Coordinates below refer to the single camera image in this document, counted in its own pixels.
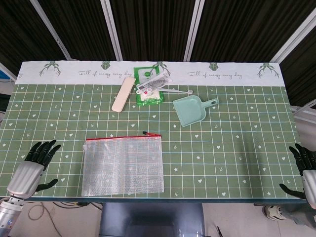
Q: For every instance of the clear plastic packet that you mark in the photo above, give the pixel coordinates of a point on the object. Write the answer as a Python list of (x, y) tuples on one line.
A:
[(154, 82)]

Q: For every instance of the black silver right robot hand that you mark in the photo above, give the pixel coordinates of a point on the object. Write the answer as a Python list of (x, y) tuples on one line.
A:
[(309, 180)]

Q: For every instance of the green grid tablecloth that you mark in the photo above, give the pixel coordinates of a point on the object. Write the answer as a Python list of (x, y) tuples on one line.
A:
[(222, 148)]

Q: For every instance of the clear mesh zipper pouch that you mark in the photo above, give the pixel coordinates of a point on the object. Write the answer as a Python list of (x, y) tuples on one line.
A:
[(123, 168)]

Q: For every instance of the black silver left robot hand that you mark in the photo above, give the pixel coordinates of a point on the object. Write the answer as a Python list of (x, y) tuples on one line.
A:
[(26, 176)]

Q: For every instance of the dark blue robot torso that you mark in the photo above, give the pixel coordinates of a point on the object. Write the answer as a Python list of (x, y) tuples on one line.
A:
[(151, 219)]

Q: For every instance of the green wet wipes packet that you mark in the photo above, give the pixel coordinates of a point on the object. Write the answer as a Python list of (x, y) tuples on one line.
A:
[(149, 98)]

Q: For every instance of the white partition post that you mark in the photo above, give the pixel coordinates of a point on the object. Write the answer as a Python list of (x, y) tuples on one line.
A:
[(53, 30), (293, 37), (193, 29), (112, 29)]

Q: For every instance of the teal plastic dustpan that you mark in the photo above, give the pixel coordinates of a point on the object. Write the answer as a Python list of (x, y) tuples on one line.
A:
[(188, 109)]

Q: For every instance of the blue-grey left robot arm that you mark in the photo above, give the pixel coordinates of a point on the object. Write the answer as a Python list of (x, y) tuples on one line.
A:
[(8, 212)]

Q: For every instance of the beige oblong case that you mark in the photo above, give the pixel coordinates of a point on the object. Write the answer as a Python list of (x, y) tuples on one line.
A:
[(122, 95)]

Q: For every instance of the white shoe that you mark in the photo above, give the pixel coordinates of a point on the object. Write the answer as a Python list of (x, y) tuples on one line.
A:
[(272, 212)]

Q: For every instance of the white toothbrush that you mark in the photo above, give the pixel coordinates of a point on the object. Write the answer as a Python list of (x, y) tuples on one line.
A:
[(177, 91)]

